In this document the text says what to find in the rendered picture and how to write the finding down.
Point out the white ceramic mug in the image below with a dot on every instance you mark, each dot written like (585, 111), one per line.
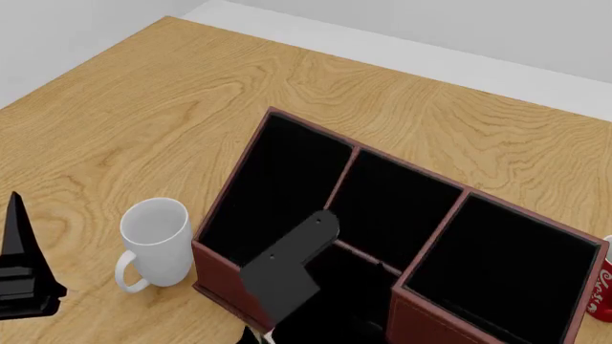
(160, 261)

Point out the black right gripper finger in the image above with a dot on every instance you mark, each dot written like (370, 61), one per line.
(306, 236)

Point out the red cola can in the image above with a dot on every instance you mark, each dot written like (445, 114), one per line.
(603, 286)

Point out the black book with white pages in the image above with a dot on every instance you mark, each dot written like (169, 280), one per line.
(255, 337)

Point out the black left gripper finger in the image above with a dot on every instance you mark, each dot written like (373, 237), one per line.
(19, 233)

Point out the brown leather compartment caddy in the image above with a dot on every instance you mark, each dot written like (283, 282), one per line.
(425, 315)

